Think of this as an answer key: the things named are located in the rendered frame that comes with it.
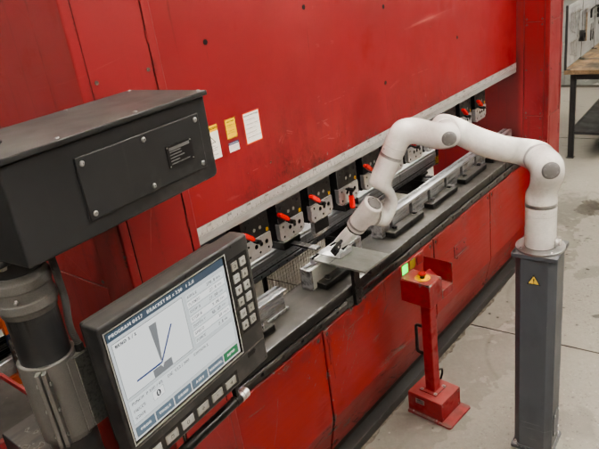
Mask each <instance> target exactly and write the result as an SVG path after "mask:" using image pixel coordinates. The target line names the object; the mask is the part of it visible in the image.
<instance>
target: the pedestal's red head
mask: <svg viewBox="0 0 599 449"><path fill-rule="evenodd" d="M419 253H423V250H422V251H420V252H419ZM419 253H418V254H419ZM418 254H416V255H415V256H413V257H412V258H415V267H417V261H416V257H417V256H418ZM412 258H410V259H412ZM410 259H409V260H407V261H406V262H405V263H408V273H406V274H405V275H403V276H402V270H401V267H402V266H403V265H401V266H399V267H398V268H399V272H400V288H401V299H402V300H403V301H406V302H408V303H412V304H415V305H418V306H422V307H426V308H429V309H432V308H433V307H434V306H436V305H437V304H438V302H440V301H441V300H442V299H443V298H444V297H446V296H447V295H448V294H449V293H450V292H452V291H453V270H452V263H451V262H447V261H444V260H440V259H436V258H433V257H426V256H424V255H423V270H424V272H426V273H427V274H428V275H429V276H430V277H431V278H430V279H429V280H428V281H426V282H418V281H416V280H415V279H414V278H415V276H416V275H418V272H420V271H417V270H414V268H413V269H412V270H409V261H410ZM405 263H404V264H405Z"/></svg>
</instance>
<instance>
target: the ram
mask: <svg viewBox="0 0 599 449"><path fill-rule="evenodd" d="M148 3H149V7H150V12H151V16H152V24H153V27H154V32H155V36H156V40H157V45H158V49H159V53H160V61H161V65H162V69H163V74H164V78H165V82H166V87H167V90H197V89H200V90H206V91H207V94H206V95H203V96H202V97H203V101H204V106H205V111H206V116H207V120H208V125H209V126H212V125H215V124H217V131H218V137H219V141H220V146H221V151H222V156H223V157H220V158H218V159H215V162H216V167H217V173H216V174H215V176H213V177H211V178H210V179H208V180H206V181H204V182H202V183H200V184H197V185H195V186H194V187H192V188H190V189H188V190H189V194H190V199H191V203H192V207H193V214H194V219H195V223H196V227H197V229H198V228H200V227H202V226H204V225H206V224H208V223H209V222H211V221H213V220H215V219H217V218H219V217H221V216H223V215H225V214H227V213H229V212H231V211H232V210H234V209H236V208H239V207H240V206H242V205H244V204H246V203H248V202H250V201H252V200H254V199H256V198H257V197H259V196H261V195H263V194H265V193H267V192H270V191H272V190H273V189H274V188H276V187H278V186H280V185H282V184H285V183H287V182H289V181H290V180H292V179H293V178H295V177H297V176H300V175H302V174H304V173H306V172H308V171H309V170H311V169H313V168H314V167H317V166H319V165H321V164H323V163H325V162H326V161H328V160H330V159H333V158H335V157H336V156H338V155H340V154H342V153H343V152H345V151H348V150H350V149H352V148H354V147H356V146H357V145H359V144H360V143H363V142H365V141H367V140H369V139H371V138H373V137H375V136H377V135H378V134H380V133H382V132H384V131H386V130H388V129H390V128H391V127H392V125H393V124H394V123H395V122H396V121H398V120H400V119H402V118H411V117H413V116H415V115H417V114H418V113H420V112H422V111H424V110H427V109H429V108H430V107H432V106H434V105H436V104H438V103H440V102H442V101H444V100H446V99H447V98H449V97H451V96H453V95H455V94H458V93H460V92H461V91H463V90H464V89H466V88H468V87H470V86H473V85H475V84H477V83H479V82H480V81H481V80H483V79H485V78H488V77H490V76H492V75H494V74H496V73H497V72H499V71H501V70H502V69H505V68H507V67H509V66H511V65H513V64H514V63H516V0H148ZM257 108H258V113H259V118H260V125H261V130H262V135H263V139H261V140H258V141H256V142H255V143H251V144H249V145H247V141H246V135H245V131H244V125H243V120H242V114H243V113H246V112H248V111H251V110H255V109H257ZM233 117H234V119H235V124H236V129H237V134H238V136H236V137H234V138H231V139H229V140H227V135H226V126H225V120H227V119H229V118H233ZM385 139H386V137H385V138H384V139H382V140H380V141H379V142H377V143H374V144H373V145H371V146H369V147H367V148H365V149H363V150H361V151H360V152H358V153H356V154H354V155H352V156H350V157H348V158H347V159H345V160H343V161H341V162H339V163H337V164H336V165H334V166H332V167H329V168H327V169H326V170H324V171H323V172H321V173H319V174H317V175H315V176H312V177H311V178H309V179H308V180H306V181H304V182H302V183H300V184H298V185H296V186H294V187H292V188H291V189H289V190H287V191H286V192H283V193H281V194H279V195H277V196H275V197H274V198H273V199H271V200H268V201H266V202H264V203H262V204H261V205H259V206H257V207H255V208H253V209H251V210H250V211H248V212H246V213H244V214H242V215H240V216H238V217H237V218H235V219H233V220H231V221H229V222H227V223H225V224H223V225H221V226H219V227H218V228H216V229H214V230H212V231H211V232H209V233H206V234H204V235H202V236H201V237H200V238H199V240H200V244H201V245H202V244H203V243H205V242H207V241H210V240H211V239H213V238H215V237H217V236H219V235H220V234H221V233H224V232H226V231H228V230H230V229H231V228H233V227H235V226H237V225H238V224H240V223H242V222H244V221H246V220H248V219H249V218H251V217H253V216H255V215H257V214H258V213H260V212H262V211H264V210H266V209H267V208H270V207H272V206H274V204H276V203H278V202H280V201H282V200H284V199H286V198H288V197H290V196H292V195H293V194H294V193H296V192H299V191H301V190H302V189H304V188H306V187H308V186H310V185H311V184H313V183H315V182H317V181H319V180H320V179H322V178H324V177H326V176H328V175H329V174H331V173H333V172H335V171H337V170H338V169H340V168H342V167H345V166H347V165H348V164H349V163H351V162H353V161H355V160H357V159H359V158H361V157H363V156H365V155H366V154H367V153H369V152H371V151H374V150H375V149H377V148H379V147H381V146H383V144H384V142H385ZM236 140H239V145H240V149H239V150H237V151H233V152H231V153H230V150H229V145H228V144H229V143H231V142H234V141H236Z"/></svg>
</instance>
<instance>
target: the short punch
mask: <svg viewBox="0 0 599 449"><path fill-rule="evenodd" d="M310 225H311V232H312V234H314V238H316V237H318V236H319V235H321V234H322V233H324V232H326V231H327V230H328V226H329V220H328V215H327V216H325V217H324V218H322V219H320V220H319V221H317V222H316V223H312V222H311V223H310Z"/></svg>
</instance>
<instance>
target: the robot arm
mask: <svg viewBox="0 0 599 449"><path fill-rule="evenodd" d="M410 144H417V145H421V146H424V147H428V148H432V149H438V150H445V149H450V148H453V147H455V146H456V145H457V146H459V147H461V148H463V149H465V150H467V151H470V152H472V153H474V154H477V155H480V156H482V157H485V158H489V159H494V160H498V161H503V162H509V163H513V164H517V165H520V166H522V167H525V168H526V169H528V171H529V173H530V181H529V187H528V189H527V191H526V192H525V225H524V237H523V238H520V239H519V240H517V241H516V243H515V248H516V249H517V250H518V251H519V252H520V253H522V254H523V255H526V256H530V257H555V256H558V255H560V254H562V253H563V252H564V251H565V250H566V244H565V242H564V241H562V240H561V239H558V238H556V236H557V209H558V191H559V190H560V187H561V186H562V182H563V179H564V176H565V166H564V162H563V159H562V157H561V156H560V154H559V153H558V152H557V151H556V150H555V149H554V148H553V147H552V146H550V145H549V144H548V143H545V142H542V141H539V140H534V139H527V138H519V137H511V136H507V135H501V134H499V133H496V132H493V131H490V130H487V129H485V128H482V127H478V126H476V125H474V124H472V123H470V122H468V121H466V120H464V119H462V118H459V117H456V116H453V115H449V114H439V115H438V116H436V117H435V118H434V119H433V120H432V121H429V120H426V119H423V118H402V119H400V120H398V121H396V122H395V123H394V124H393V125H392V127H391V128H390V131H389V132H388V135H387V137H386V139H385V142H384V144H383V146H382V149H381V151H380V154H379V156H378V159H377V160H376V162H375V165H374V167H373V171H372V174H371V175H370V179H369V183H370V185H371V186H372V187H374V188H375V189H377V190H379V191H380V192H382V193H384V195H385V201H384V204H383V205H382V203H381V202H380V201H379V200H378V199H377V198H375V197H374V196H366V197H365V198H364V200H363V201H362V202H361V203H360V205H359V206H358V207H357V209H356V210H355V212H354V213H353V214H352V216H351V217H350V218H349V220H348V222H347V227H346V228H345V229H344V230H343V231H342V232H341V233H340V234H339V235H338V237H337V238H336V239H335V240H334V241H335V242H337V243H336V244H335V245H334V246H333V248H332V249H331V252H332V253H333V255H334V256H336V255H337V254H338V253H339V251H340V249H342V250H344V249H345V248H346V247H347V246H348V244H349V243H351V242H352V241H353V240H354V239H355V238H356V237H357V236H358V235H360V234H363V233H364V232H365V231H366V229H367V228H368V227H369V226H370V225H377V226H381V227H386V226H388V225H389V224H390V222H391V220H392V218H393V217H394V215H395V212H396V210H397V207H398V198H397V195H396V193H395V191H394V189H393V187H392V180H393V178H394V176H395V174H396V173H397V171H398V167H399V165H400V163H401V161H402V159H403V157H404V155H405V153H406V149H407V147H408V146H409V145H410ZM338 247H339V248H338Z"/></svg>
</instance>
